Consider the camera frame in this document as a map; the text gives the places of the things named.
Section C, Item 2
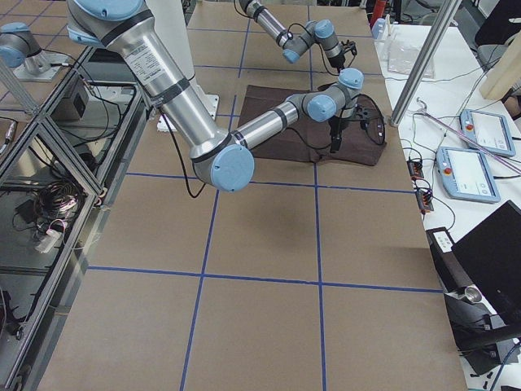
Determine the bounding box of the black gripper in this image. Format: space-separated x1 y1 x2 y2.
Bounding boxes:
328 53 345 69
328 116 349 153

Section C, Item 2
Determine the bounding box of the brown t-shirt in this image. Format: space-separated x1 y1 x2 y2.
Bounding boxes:
239 85 386 166

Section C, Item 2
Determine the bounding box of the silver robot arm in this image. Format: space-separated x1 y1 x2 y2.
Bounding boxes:
239 0 346 71
67 1 364 192

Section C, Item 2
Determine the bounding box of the clear plastic tray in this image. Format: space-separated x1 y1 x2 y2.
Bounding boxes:
378 31 426 80

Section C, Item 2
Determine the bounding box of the red cylinder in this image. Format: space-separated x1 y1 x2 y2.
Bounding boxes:
370 0 387 27

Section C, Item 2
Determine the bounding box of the grabber stick tool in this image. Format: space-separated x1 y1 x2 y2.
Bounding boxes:
416 97 521 172

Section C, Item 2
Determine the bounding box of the black electronics board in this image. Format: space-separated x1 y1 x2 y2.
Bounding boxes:
406 158 434 215

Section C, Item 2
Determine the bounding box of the near blue teach pendant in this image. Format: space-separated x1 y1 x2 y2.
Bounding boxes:
436 147 501 204

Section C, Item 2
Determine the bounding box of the blue teach pendant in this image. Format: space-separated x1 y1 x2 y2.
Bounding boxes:
460 109 516 157
436 147 501 204

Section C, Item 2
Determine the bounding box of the far blue teach pendant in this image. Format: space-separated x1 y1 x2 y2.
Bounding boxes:
460 109 516 157

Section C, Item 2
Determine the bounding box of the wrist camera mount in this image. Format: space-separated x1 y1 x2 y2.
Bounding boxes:
340 40 357 57
355 105 373 130

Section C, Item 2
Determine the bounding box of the aluminium frame post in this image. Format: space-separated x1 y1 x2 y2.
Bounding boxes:
390 0 462 127

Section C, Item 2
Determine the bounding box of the white pedestal column base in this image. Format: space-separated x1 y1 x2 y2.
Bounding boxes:
146 0 219 119

